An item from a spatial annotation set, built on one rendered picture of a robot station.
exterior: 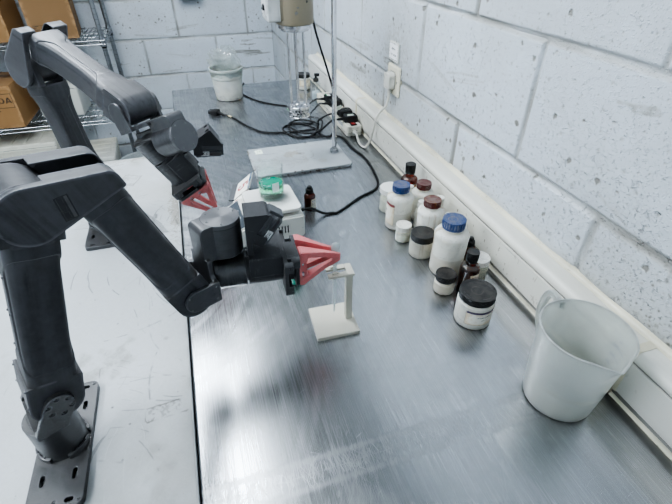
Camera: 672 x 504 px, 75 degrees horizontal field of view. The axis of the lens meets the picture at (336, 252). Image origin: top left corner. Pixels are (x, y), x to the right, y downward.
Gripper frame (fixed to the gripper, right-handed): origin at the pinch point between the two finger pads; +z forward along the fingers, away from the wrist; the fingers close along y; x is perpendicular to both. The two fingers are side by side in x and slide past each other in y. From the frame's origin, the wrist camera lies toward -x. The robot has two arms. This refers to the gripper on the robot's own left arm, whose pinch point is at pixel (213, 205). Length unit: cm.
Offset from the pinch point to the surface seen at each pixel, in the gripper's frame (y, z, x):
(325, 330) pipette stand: -32.6, 17.2, -7.8
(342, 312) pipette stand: -29.2, 19.4, -11.7
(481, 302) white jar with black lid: -41, 25, -34
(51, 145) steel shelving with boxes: 203, 6, 102
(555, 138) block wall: -28, 14, -61
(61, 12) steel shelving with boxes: 208, -39, 43
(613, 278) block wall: -49, 27, -53
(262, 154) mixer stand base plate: 46, 18, -11
